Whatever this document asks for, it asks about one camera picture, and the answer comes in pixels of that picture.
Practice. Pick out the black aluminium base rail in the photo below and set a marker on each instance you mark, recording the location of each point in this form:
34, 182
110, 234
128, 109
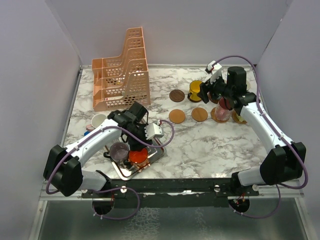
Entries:
175, 193

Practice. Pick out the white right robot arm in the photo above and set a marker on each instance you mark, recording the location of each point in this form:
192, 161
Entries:
284, 156

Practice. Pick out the peach plastic file organizer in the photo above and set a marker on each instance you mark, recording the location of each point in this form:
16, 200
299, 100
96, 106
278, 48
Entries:
120, 81

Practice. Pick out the light brown wooden coaster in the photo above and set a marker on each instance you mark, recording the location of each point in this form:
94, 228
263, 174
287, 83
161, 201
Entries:
199, 114

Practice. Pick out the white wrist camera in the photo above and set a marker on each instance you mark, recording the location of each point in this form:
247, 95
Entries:
215, 70
153, 130

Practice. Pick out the woven rattan coaster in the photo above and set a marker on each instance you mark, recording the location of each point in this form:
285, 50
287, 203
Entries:
234, 117
213, 116

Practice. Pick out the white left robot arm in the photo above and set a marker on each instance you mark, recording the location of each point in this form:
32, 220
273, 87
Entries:
63, 169

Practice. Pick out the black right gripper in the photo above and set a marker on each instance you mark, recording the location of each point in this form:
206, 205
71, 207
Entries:
205, 87

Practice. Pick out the purple glass cup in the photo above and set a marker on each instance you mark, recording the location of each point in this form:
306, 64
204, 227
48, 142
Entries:
119, 151

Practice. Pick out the light beech wooden coaster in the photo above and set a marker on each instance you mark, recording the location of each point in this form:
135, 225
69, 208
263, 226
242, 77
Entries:
177, 116

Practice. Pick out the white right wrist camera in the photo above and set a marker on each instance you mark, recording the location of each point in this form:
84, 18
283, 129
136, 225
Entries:
215, 70

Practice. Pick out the dark brown wooden coaster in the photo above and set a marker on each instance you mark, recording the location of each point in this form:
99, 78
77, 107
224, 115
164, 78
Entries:
194, 101

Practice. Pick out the yellow black mug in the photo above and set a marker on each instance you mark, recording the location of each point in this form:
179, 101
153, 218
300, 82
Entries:
194, 89

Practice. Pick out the dark walnut coaster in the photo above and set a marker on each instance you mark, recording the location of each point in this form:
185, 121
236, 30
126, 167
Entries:
177, 95

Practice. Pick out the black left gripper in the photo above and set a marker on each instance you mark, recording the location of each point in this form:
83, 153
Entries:
136, 145

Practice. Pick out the brown ringed wooden saucer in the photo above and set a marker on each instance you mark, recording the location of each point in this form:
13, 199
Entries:
215, 101

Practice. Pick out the white pink mug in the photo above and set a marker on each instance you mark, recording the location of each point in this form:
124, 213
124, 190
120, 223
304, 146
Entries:
96, 121

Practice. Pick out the silver metal tray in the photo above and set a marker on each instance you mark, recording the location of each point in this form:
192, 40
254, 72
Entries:
125, 169

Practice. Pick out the white cream cup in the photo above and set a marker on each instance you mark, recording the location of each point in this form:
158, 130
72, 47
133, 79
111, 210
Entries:
240, 118

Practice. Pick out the pink maroon mug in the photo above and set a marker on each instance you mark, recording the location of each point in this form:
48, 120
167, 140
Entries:
223, 110

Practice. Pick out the orange metallic cup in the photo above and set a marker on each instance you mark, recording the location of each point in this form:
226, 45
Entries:
139, 159

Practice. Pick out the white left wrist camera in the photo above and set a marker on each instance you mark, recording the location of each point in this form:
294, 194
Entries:
153, 130

